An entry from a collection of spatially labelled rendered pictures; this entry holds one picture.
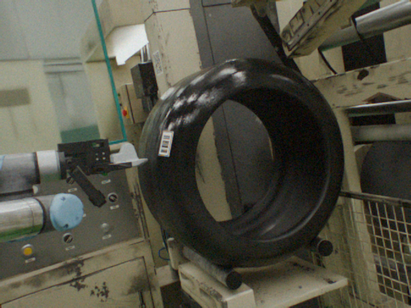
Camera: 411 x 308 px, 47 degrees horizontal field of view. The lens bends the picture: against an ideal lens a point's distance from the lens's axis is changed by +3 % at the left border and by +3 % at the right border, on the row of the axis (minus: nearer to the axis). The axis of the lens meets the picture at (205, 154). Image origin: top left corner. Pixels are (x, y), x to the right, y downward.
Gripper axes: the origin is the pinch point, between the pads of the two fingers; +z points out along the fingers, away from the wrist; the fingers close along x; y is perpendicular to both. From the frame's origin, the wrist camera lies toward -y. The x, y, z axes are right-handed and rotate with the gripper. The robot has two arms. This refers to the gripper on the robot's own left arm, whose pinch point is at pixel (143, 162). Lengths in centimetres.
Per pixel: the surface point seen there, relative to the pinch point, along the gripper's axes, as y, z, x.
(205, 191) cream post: -14.4, 26.3, 26.6
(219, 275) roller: -30.9, 15.4, -5.8
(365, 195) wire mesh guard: -17, 62, -7
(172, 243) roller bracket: -28.7, 12.6, 24.0
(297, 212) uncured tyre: -22, 48, 5
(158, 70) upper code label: 27.0, 17.0, 34.1
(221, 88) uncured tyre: 16.5, 18.6, -11.1
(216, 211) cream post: -21.8, 29.7, 26.5
